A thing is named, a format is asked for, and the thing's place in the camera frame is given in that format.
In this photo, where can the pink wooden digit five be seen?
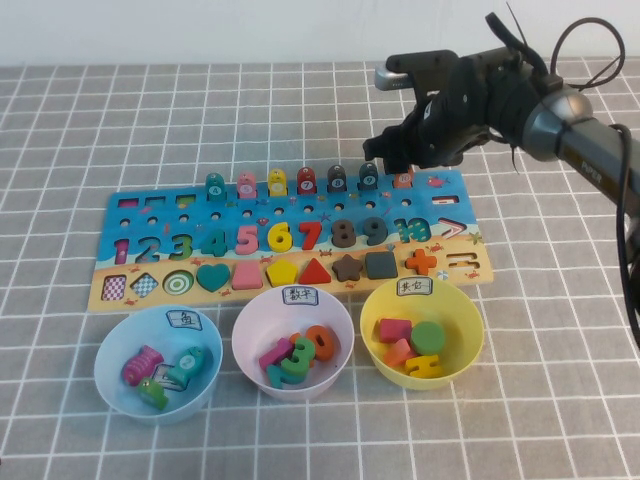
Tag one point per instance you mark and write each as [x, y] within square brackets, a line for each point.
[250, 240]

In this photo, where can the teal wooden heart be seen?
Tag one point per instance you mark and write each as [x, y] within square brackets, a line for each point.
[213, 276]

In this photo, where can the pink striped fish piece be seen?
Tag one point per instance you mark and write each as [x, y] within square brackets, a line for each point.
[140, 365]

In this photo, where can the teal wooden digit four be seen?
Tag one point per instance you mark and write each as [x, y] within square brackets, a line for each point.
[218, 242]

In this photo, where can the orange wooden digit zero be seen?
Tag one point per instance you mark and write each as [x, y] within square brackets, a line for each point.
[327, 350]

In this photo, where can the pink wooden rectangle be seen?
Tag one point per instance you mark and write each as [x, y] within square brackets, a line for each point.
[392, 330]

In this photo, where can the dark grey wooden square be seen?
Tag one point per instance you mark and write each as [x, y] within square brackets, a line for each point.
[381, 265]

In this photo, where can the red wooden triangle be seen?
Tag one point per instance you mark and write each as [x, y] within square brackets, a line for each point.
[315, 274]

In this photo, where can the brown wooden star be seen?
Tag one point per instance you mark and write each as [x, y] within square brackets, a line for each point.
[348, 268]

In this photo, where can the orange wooden plus sign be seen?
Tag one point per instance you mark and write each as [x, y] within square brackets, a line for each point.
[420, 262]

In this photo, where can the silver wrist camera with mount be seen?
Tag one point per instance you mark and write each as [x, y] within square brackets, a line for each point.
[390, 79]

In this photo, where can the dark blue fish number nine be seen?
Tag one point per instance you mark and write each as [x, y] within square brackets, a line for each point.
[368, 177]

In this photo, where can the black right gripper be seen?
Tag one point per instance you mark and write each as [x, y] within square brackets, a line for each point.
[460, 115]

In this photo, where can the green fish piece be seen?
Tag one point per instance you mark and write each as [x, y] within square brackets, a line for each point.
[152, 395]

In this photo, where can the light pink plastic bowl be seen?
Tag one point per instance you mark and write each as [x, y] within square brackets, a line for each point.
[260, 315]

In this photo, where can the yellow plastic bowl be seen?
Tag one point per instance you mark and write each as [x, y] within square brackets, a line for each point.
[460, 325]

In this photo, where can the brown fish piece number eight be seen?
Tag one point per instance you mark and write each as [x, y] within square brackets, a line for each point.
[337, 179]

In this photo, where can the green wooden digit three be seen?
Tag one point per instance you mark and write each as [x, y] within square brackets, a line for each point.
[300, 357]

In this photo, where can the orange wooden diamond block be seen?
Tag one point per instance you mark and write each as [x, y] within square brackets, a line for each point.
[397, 352]

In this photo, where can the light blue plastic bowl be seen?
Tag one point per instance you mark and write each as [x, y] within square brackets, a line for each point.
[115, 390]

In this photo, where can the yellow fish piece number six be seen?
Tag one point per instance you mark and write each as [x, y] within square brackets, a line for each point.
[277, 183]

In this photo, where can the pink wooden trapezoid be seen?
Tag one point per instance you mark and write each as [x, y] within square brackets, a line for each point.
[247, 278]

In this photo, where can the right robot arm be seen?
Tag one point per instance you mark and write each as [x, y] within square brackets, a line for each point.
[590, 155]

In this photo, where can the red fish piece number seven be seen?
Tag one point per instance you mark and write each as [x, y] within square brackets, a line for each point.
[307, 181]

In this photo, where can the brown wooden digit eight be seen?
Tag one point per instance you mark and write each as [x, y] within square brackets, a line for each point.
[346, 234]

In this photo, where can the yellow wooden sign piece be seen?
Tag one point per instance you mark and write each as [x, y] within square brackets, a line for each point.
[422, 366]

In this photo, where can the magenta wooden digit one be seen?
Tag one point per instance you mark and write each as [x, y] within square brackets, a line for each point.
[274, 354]

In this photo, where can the pink fish piece number five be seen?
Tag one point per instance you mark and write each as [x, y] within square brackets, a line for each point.
[246, 186]

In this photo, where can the wooden number puzzle board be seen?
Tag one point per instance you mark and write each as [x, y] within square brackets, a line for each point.
[300, 207]

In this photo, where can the red wooden digit seven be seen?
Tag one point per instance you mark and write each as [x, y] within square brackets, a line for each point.
[314, 232]

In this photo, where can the yellow wooden pentagon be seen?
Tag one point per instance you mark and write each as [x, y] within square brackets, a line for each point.
[281, 274]

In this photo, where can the yellow wooden digit six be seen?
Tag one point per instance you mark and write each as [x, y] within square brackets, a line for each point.
[281, 240]

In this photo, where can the teal wooden digit two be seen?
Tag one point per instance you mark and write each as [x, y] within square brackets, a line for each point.
[280, 378]

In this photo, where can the orange fish piece number ten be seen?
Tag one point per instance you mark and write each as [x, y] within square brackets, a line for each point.
[404, 180]

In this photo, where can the dark grey wooden digit nine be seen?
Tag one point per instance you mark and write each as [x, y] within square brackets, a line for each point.
[379, 227]

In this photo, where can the green wooden round block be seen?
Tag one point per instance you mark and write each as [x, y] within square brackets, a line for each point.
[428, 337]

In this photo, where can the green fish piece number four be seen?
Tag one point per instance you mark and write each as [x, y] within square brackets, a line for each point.
[215, 187]

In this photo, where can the teal fish piece number two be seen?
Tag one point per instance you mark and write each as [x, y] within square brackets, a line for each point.
[186, 364]

